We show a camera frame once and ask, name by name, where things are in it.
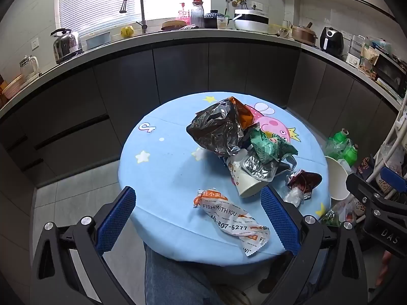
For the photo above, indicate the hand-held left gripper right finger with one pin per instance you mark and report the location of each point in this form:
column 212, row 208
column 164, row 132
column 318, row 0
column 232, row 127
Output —
column 279, row 219

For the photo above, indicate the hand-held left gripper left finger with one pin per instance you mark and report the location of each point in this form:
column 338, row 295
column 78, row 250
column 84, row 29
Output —
column 116, row 219

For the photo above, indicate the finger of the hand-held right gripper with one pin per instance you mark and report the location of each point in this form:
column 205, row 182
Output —
column 362, row 187
column 394, row 178

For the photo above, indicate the white trash bin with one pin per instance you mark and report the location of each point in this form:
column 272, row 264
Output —
column 337, row 181

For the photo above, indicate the clear plastic wrapper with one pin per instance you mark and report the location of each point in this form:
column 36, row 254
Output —
column 294, row 197

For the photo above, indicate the dark red snack wrapper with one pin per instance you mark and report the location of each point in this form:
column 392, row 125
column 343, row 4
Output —
column 303, row 181

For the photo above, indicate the printed paper cup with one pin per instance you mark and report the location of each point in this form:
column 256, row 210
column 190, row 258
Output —
column 244, row 186

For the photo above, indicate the white orange printed wrapper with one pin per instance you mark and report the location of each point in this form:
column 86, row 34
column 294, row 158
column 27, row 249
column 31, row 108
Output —
column 229, row 219

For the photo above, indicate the silver foil pouch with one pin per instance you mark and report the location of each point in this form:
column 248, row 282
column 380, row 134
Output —
column 257, row 168

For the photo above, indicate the green snack packet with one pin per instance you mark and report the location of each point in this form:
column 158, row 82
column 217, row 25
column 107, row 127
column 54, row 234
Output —
column 267, row 144

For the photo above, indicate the orange silver foil snack bag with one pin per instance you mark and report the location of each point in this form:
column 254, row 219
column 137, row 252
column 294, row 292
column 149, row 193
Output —
column 216, row 127

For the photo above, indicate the dark blue printed bag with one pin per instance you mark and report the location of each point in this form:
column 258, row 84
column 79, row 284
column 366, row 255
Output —
column 365, row 166

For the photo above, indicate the white storage rack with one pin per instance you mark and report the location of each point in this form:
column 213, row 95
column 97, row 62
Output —
column 394, row 139

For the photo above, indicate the round table, blue cartoon cloth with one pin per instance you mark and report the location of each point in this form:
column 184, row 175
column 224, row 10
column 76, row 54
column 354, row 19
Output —
column 165, row 165

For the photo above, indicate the person's jeans leg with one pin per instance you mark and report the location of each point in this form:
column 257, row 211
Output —
column 171, row 279

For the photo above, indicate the black microwave oven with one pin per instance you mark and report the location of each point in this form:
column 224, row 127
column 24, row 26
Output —
column 391, row 73

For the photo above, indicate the green beige food bag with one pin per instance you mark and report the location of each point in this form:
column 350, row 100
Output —
column 368, row 60

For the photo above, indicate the white countertop appliance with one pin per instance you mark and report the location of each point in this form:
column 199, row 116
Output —
column 354, row 50

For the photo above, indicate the black air fryer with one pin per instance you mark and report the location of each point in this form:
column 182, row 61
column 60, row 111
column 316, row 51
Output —
column 330, row 39

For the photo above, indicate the brown cooking pot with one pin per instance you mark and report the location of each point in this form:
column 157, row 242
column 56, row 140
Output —
column 303, row 35

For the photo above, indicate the stack of pink plates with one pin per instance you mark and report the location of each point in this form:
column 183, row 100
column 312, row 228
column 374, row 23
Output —
column 14, row 87

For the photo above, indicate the dark kitchen cabinets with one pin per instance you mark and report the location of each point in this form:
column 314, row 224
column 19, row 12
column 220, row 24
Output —
column 190, row 70

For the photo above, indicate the glass teapot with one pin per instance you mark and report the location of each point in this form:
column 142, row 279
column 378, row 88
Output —
column 28, row 66

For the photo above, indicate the glass mug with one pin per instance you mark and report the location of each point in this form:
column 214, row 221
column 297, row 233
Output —
column 284, row 29

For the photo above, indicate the steel kettle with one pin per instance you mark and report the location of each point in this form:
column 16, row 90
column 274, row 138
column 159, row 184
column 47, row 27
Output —
column 65, row 46

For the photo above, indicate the yellow sponge toy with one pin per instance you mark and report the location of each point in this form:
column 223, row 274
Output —
column 126, row 31

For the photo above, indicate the white rice cooker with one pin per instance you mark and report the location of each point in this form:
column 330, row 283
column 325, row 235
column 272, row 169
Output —
column 251, row 20

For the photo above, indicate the brown wooden bowl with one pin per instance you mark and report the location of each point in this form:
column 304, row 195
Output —
column 173, row 25

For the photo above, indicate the clear plastic cup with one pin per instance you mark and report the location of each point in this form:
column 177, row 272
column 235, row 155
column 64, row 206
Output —
column 222, row 23

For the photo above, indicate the dark blue ceramic pot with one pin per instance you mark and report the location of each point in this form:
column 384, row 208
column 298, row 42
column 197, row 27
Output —
column 210, row 19

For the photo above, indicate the chrome kitchen faucet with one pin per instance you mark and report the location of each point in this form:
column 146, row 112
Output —
column 141, row 6

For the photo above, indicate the pink soap bottle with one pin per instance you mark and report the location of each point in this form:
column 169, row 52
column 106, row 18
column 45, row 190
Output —
column 183, row 12

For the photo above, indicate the white window blinds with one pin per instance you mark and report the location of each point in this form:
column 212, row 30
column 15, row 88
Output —
column 95, row 0

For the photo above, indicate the glass jar red lid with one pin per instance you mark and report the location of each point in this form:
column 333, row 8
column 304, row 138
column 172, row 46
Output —
column 197, row 14

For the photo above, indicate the white wall socket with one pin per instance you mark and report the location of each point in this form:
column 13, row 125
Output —
column 35, row 43

